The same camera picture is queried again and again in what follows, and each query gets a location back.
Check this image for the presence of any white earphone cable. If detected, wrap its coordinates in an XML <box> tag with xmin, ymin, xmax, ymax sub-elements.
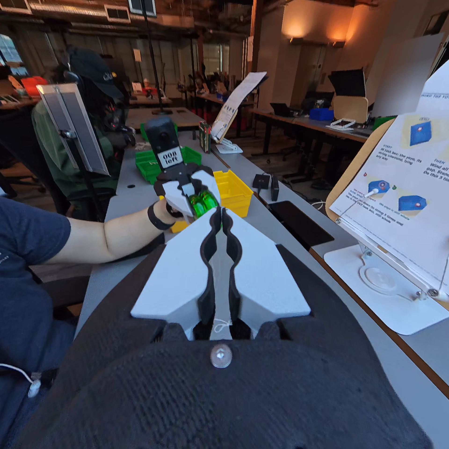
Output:
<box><xmin>0</xmin><ymin>363</ymin><xmax>43</xmax><ymax>399</ymax></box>

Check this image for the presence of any person's left forearm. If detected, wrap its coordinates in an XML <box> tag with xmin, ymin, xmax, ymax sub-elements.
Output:
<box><xmin>44</xmin><ymin>206</ymin><xmax>166</xmax><ymax>266</ymax></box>

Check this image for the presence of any operator in navy shirt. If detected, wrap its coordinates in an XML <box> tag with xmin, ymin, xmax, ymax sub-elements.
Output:
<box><xmin>0</xmin><ymin>196</ymin><xmax>77</xmax><ymax>448</ymax></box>

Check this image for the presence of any instruction sheet on wooden stand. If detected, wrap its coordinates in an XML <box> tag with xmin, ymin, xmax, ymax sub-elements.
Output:
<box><xmin>323</xmin><ymin>59</ymin><xmax>449</xmax><ymax>336</ymax></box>
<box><xmin>210</xmin><ymin>72</ymin><xmax>269</xmax><ymax>155</ymax></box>

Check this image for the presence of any wooden board with black flap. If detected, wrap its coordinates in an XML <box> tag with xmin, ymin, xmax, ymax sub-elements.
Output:
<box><xmin>328</xmin><ymin>68</ymin><xmax>369</xmax><ymax>124</ymax></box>

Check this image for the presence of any person's left hand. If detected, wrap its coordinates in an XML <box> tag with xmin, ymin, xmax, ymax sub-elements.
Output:
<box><xmin>154</xmin><ymin>199</ymin><xmax>184</xmax><ymax>227</ymax></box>

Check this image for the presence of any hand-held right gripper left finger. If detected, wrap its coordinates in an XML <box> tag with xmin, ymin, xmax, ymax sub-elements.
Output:
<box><xmin>131</xmin><ymin>207</ymin><xmax>222</xmax><ymax>341</ymax></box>

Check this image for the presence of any red tool case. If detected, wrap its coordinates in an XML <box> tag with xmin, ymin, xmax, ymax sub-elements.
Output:
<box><xmin>20</xmin><ymin>76</ymin><xmax>48</xmax><ymax>96</ymax></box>

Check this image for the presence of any yellow plastic bin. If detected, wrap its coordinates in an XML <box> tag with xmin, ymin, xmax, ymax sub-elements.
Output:
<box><xmin>159</xmin><ymin>170</ymin><xmax>254</xmax><ymax>234</ymax></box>

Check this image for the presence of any black desk mat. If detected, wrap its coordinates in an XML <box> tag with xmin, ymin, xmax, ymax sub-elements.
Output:
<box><xmin>268</xmin><ymin>200</ymin><xmax>335</xmax><ymax>251</ymax></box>

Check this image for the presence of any light panel on tall stand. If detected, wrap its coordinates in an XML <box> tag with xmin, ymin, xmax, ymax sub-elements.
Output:
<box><xmin>128</xmin><ymin>0</ymin><xmax>173</xmax><ymax>116</ymax></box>

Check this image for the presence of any black office chair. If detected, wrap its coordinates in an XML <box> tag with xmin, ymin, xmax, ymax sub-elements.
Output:
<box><xmin>0</xmin><ymin>107</ymin><xmax>71</xmax><ymax>215</ymax></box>

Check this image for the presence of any silver ceiling duct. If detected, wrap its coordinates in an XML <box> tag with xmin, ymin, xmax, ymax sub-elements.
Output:
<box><xmin>0</xmin><ymin>0</ymin><xmax>197</xmax><ymax>33</ymax></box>

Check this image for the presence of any green yoyo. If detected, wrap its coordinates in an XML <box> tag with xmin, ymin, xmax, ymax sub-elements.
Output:
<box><xmin>189</xmin><ymin>190</ymin><xmax>220</xmax><ymax>219</ymax></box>

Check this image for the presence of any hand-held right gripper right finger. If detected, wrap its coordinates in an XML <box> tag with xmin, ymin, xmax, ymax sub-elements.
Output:
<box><xmin>224</xmin><ymin>209</ymin><xmax>311</xmax><ymax>340</ymax></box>

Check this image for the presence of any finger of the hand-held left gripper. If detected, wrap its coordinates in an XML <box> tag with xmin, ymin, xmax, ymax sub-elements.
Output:
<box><xmin>162</xmin><ymin>180</ymin><xmax>196</xmax><ymax>224</ymax></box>
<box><xmin>191</xmin><ymin>170</ymin><xmax>221</xmax><ymax>208</ymax></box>

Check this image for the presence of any small dark carton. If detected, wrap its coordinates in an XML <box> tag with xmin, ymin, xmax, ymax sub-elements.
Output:
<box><xmin>199</xmin><ymin>121</ymin><xmax>212</xmax><ymax>154</ymax></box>

